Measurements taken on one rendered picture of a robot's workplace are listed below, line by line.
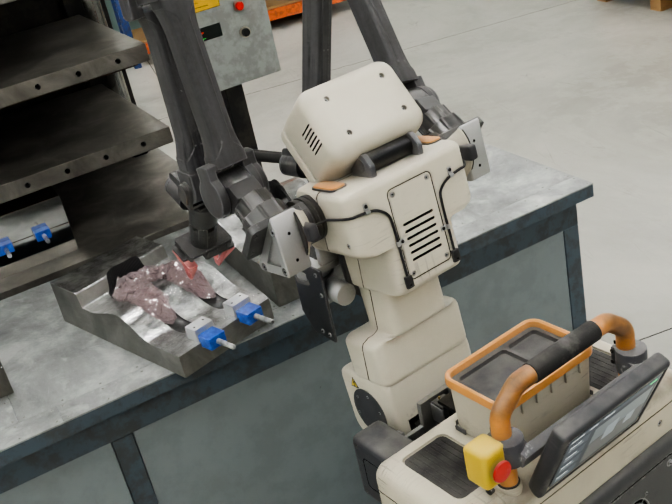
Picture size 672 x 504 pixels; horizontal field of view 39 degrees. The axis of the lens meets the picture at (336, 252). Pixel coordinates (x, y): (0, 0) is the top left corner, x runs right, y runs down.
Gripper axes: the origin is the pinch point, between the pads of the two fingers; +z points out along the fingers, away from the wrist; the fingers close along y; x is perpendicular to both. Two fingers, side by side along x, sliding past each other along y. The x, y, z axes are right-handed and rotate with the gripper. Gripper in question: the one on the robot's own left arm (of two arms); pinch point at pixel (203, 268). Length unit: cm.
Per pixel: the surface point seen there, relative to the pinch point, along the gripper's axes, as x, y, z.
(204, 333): 7.9, 5.2, 10.3
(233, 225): -22.6, -23.7, 20.5
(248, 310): 8.2, -6.0, 10.1
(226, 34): -85, -65, 16
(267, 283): 0.2, -17.3, 16.4
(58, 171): -79, -4, 36
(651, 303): 32, -165, 95
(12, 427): -3, 46, 23
